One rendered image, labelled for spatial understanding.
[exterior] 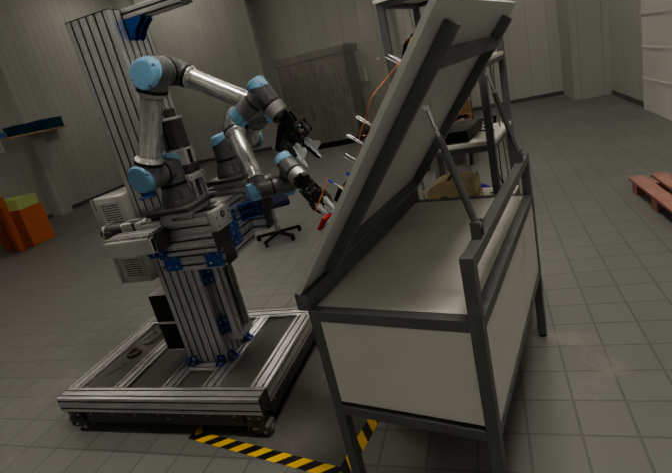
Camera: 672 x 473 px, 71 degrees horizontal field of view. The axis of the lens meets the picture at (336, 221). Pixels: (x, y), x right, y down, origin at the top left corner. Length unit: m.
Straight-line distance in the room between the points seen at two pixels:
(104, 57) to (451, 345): 1.90
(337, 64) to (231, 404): 8.80
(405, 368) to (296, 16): 11.26
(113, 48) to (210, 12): 11.01
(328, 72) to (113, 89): 8.37
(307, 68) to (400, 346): 9.44
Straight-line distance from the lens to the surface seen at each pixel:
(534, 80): 11.73
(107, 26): 2.45
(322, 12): 12.19
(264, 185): 1.96
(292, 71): 10.82
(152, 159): 2.03
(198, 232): 2.15
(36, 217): 9.26
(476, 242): 1.45
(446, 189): 2.71
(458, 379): 1.58
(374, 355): 1.65
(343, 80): 10.48
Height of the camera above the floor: 1.55
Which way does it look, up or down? 17 degrees down
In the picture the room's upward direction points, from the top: 13 degrees counter-clockwise
